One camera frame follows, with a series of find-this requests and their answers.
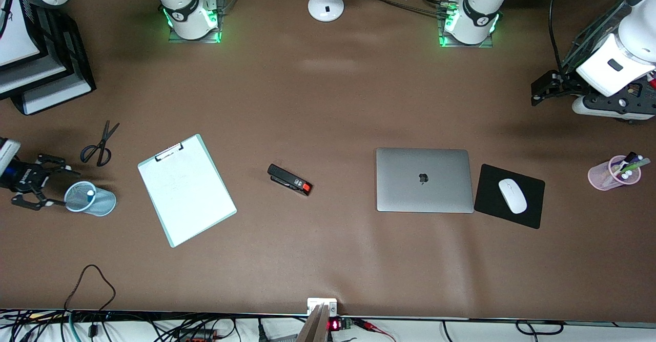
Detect red clip lead wire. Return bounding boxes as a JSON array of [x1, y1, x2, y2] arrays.
[[354, 319, 396, 342]]

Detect black cable bundle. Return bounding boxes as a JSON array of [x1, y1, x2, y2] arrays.
[[354, 0, 452, 17]]

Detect pink mesh pen cup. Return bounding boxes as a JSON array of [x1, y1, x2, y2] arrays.
[[587, 155, 642, 192]]

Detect tangled black cables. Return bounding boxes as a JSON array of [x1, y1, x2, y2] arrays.
[[0, 309, 308, 342]]

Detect green pen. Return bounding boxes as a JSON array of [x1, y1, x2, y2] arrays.
[[618, 158, 652, 176]]

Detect blue mesh pen cup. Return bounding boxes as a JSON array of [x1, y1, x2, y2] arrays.
[[64, 180, 117, 217]]

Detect grey camera mount bar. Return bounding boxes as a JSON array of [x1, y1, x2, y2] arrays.
[[295, 304, 332, 342]]

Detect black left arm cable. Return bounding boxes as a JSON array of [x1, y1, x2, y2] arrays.
[[548, 0, 568, 75]]

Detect mint green clipboard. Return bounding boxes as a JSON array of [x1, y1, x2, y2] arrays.
[[137, 133, 238, 249]]

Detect black looped power cable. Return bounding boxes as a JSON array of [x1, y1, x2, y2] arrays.
[[441, 320, 565, 342]]

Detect black mouse pad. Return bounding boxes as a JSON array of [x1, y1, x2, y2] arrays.
[[474, 164, 546, 230]]

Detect black stacked document tray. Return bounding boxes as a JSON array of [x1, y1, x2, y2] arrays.
[[0, 0, 97, 116]]

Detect black stapler with red tip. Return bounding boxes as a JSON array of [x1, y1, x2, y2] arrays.
[[267, 164, 313, 197]]

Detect thin black looped cable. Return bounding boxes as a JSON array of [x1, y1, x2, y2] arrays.
[[64, 264, 116, 313]]

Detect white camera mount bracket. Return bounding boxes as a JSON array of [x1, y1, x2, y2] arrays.
[[307, 297, 338, 317]]

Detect black scissors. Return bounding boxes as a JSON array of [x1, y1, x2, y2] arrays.
[[80, 120, 120, 167]]

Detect white paper sheet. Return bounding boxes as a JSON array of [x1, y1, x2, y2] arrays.
[[0, 57, 67, 95], [23, 74, 94, 115], [0, 0, 42, 67]]

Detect white computer mouse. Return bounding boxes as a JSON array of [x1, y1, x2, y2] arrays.
[[498, 178, 528, 214]]

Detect silver laptop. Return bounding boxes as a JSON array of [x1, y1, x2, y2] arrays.
[[376, 148, 475, 214]]

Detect red and black connector strip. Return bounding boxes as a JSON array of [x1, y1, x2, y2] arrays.
[[174, 329, 216, 342]]

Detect grey mesh desk organizer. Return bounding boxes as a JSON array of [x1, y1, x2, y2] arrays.
[[561, 0, 656, 107]]

